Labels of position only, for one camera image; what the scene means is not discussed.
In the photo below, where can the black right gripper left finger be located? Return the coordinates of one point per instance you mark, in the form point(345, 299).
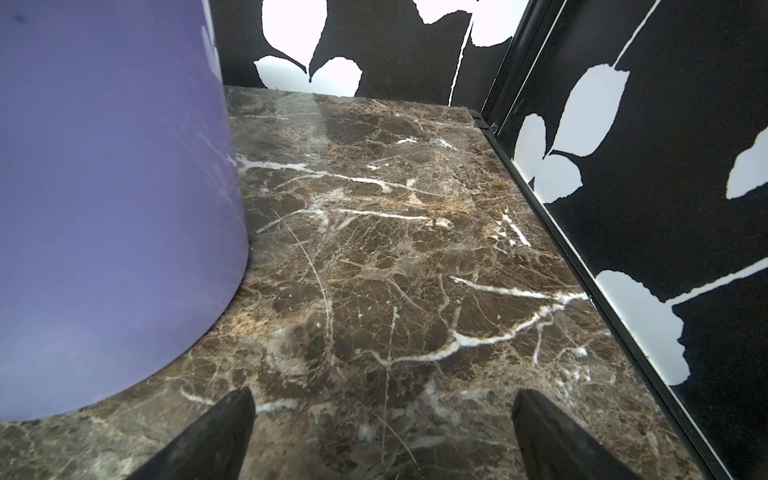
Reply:
point(212, 447)

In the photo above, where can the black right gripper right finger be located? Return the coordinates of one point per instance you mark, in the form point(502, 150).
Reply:
point(553, 446)

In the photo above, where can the purple plastic bucket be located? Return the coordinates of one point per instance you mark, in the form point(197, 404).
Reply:
point(123, 236)

